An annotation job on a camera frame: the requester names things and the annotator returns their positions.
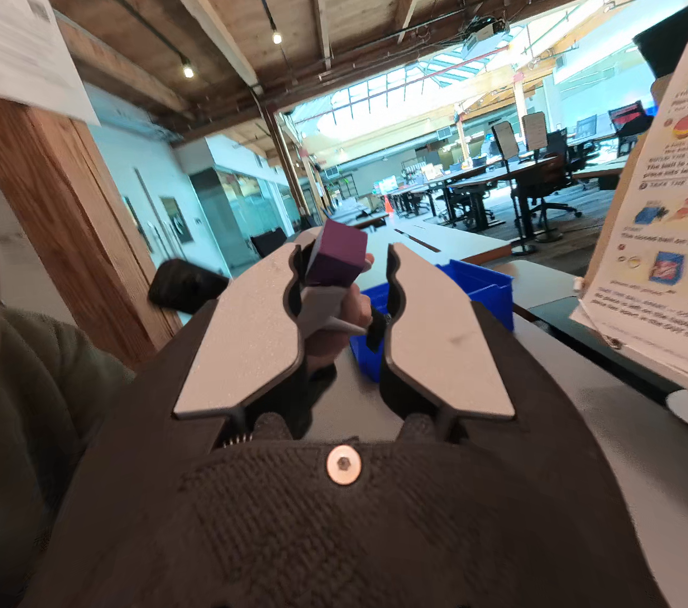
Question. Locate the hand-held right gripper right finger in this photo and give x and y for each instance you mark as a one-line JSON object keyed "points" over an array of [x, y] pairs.
{"points": [[446, 339]]}

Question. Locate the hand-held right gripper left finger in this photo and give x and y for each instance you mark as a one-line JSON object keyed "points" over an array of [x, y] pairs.
{"points": [[242, 328]]}

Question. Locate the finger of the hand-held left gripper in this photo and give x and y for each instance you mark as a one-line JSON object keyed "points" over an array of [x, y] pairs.
{"points": [[320, 309]]}

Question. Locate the purple block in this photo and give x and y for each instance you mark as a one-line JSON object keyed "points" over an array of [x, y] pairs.
{"points": [[336, 256]]}

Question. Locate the person's left hand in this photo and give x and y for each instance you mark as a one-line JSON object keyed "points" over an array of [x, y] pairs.
{"points": [[357, 307]]}

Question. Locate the blue plastic bin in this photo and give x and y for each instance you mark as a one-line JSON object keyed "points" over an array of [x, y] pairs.
{"points": [[473, 290]]}

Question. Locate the glass office partition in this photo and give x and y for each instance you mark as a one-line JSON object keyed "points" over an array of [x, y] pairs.
{"points": [[236, 215]]}

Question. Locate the orange traffic cone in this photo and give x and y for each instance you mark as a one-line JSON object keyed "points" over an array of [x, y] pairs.
{"points": [[388, 206]]}

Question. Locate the long office desk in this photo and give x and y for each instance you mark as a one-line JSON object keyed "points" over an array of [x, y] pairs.
{"points": [[484, 180]]}

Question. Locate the white rectangular panel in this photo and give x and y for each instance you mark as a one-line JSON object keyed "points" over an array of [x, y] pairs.
{"points": [[535, 132], [505, 140]]}

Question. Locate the illustrated instruction sheet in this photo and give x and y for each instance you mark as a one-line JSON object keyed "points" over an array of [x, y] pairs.
{"points": [[639, 242]]}

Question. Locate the person's olive sweater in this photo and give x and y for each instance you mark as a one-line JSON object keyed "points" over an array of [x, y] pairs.
{"points": [[48, 430]]}

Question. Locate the white round dish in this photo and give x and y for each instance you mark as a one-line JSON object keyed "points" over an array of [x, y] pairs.
{"points": [[678, 406]]}

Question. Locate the ceiling spot light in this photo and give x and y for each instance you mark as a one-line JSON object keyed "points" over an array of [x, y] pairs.
{"points": [[277, 37], [188, 70]]}

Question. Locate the red and black office chair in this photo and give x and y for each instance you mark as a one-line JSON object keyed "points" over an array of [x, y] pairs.
{"points": [[629, 123]]}

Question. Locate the ceiling projector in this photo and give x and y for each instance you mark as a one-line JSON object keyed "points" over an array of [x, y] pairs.
{"points": [[484, 33]]}

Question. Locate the white printed paper sheet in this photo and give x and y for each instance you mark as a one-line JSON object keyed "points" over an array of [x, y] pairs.
{"points": [[37, 43]]}

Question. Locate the black pleated floor lamp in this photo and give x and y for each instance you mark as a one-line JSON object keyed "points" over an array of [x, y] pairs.
{"points": [[666, 46]]}

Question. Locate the framed wall picture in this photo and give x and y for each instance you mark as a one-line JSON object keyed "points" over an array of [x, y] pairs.
{"points": [[176, 220]]}

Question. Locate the wooden post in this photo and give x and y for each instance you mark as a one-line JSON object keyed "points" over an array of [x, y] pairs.
{"points": [[70, 221]]}

